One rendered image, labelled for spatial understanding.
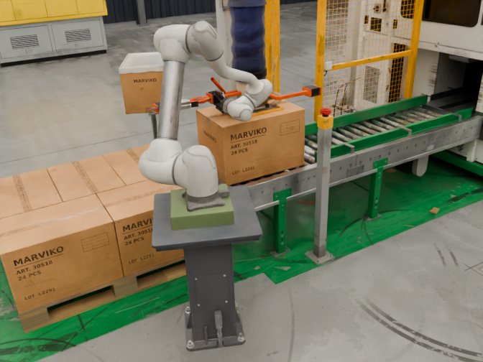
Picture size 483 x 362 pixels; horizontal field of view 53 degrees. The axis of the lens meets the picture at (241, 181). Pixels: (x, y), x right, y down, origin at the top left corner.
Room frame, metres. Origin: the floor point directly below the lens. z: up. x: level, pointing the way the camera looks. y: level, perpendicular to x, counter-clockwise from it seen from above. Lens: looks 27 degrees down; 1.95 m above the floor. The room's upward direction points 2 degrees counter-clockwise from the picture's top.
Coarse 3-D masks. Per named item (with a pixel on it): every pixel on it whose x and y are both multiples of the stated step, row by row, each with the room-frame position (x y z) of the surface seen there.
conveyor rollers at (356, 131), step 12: (408, 108) 4.05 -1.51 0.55; (420, 108) 4.04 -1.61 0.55; (372, 120) 3.81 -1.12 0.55; (384, 120) 3.80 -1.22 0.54; (396, 120) 3.80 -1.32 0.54; (408, 120) 3.80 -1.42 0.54; (420, 120) 3.79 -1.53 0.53; (336, 132) 3.64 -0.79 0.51; (348, 132) 3.55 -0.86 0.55; (360, 132) 3.54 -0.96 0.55; (372, 132) 3.54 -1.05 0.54; (312, 144) 3.35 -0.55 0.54; (336, 144) 3.36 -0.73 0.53; (312, 156) 3.19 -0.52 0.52; (252, 180) 2.77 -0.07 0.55
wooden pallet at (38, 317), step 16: (144, 272) 2.40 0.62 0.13; (160, 272) 2.54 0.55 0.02; (176, 272) 2.53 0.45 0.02; (96, 288) 2.26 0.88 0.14; (112, 288) 2.34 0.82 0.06; (128, 288) 2.35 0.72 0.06; (144, 288) 2.40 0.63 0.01; (48, 304) 2.13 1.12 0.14; (80, 304) 2.26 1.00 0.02; (96, 304) 2.26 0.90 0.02; (32, 320) 2.08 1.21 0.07; (48, 320) 2.12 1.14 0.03
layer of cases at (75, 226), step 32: (96, 160) 3.21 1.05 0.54; (128, 160) 3.19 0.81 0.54; (0, 192) 2.76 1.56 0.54; (32, 192) 2.74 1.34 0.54; (64, 192) 2.72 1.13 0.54; (96, 192) 2.70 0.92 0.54; (128, 192) 2.68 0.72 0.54; (160, 192) 2.66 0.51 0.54; (0, 224) 2.36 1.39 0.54; (32, 224) 2.34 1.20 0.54; (64, 224) 2.33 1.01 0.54; (96, 224) 2.32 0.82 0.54; (128, 224) 2.38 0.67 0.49; (0, 256) 2.06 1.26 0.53; (32, 256) 2.13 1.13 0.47; (64, 256) 2.20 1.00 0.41; (96, 256) 2.28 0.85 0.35; (128, 256) 2.37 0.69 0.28; (160, 256) 2.46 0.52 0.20; (32, 288) 2.11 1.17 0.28; (64, 288) 2.18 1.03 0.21
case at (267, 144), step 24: (216, 120) 2.83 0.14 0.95; (264, 120) 2.83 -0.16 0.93; (288, 120) 2.91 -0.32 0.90; (216, 144) 2.78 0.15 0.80; (240, 144) 2.75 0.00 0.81; (264, 144) 2.83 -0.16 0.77; (288, 144) 2.91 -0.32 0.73; (240, 168) 2.75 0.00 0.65; (264, 168) 2.83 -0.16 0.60; (288, 168) 2.91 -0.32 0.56
